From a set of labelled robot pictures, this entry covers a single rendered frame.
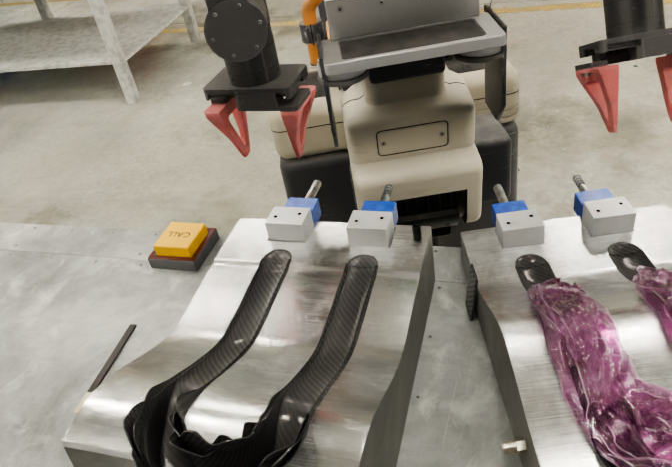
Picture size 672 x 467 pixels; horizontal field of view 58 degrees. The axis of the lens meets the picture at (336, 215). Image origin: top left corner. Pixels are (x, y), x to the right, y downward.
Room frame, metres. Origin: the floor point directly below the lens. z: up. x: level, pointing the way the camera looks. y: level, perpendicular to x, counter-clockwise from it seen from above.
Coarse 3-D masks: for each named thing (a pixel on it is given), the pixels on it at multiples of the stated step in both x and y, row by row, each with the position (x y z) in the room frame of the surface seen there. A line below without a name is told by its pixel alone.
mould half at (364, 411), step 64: (256, 256) 0.59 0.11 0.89; (320, 256) 0.57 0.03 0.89; (384, 256) 0.54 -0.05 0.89; (192, 320) 0.51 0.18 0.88; (320, 320) 0.47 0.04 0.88; (384, 320) 0.45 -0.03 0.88; (128, 384) 0.39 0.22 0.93; (256, 384) 0.37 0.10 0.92; (384, 384) 0.35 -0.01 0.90; (64, 448) 0.33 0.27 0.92; (128, 448) 0.31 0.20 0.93; (320, 448) 0.28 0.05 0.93; (384, 448) 0.31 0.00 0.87
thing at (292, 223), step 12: (312, 192) 0.70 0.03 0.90; (288, 204) 0.67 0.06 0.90; (300, 204) 0.66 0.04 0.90; (312, 204) 0.66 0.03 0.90; (276, 216) 0.63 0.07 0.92; (288, 216) 0.62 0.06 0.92; (300, 216) 0.62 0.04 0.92; (312, 216) 0.64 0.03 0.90; (276, 228) 0.61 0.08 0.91; (288, 228) 0.61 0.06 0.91; (300, 228) 0.60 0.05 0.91; (276, 240) 0.62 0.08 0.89; (288, 240) 0.61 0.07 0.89; (300, 240) 0.60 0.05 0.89
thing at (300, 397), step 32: (288, 256) 0.58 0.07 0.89; (256, 288) 0.54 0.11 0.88; (352, 288) 0.51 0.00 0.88; (256, 320) 0.49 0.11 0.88; (352, 320) 0.46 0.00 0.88; (224, 352) 0.45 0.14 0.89; (320, 352) 0.42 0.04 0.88; (352, 352) 0.41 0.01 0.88; (160, 384) 0.37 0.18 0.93; (192, 384) 0.38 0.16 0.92; (288, 384) 0.36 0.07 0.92; (320, 384) 0.37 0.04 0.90; (128, 416) 0.33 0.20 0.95; (160, 416) 0.35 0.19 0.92; (288, 416) 0.33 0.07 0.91; (160, 448) 0.34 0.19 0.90; (192, 448) 0.30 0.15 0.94; (224, 448) 0.29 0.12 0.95; (256, 448) 0.30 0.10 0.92; (288, 448) 0.28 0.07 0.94
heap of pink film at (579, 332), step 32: (544, 288) 0.44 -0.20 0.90; (576, 288) 0.42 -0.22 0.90; (640, 288) 0.41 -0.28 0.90; (544, 320) 0.39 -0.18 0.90; (576, 320) 0.36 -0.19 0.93; (608, 320) 0.38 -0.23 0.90; (576, 352) 0.34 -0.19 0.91; (608, 352) 0.34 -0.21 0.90; (576, 384) 0.32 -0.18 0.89; (608, 384) 0.31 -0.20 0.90; (640, 384) 0.31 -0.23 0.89; (576, 416) 0.30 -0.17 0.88; (608, 416) 0.29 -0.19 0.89; (640, 416) 0.28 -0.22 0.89; (608, 448) 0.26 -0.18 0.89; (640, 448) 0.25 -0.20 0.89
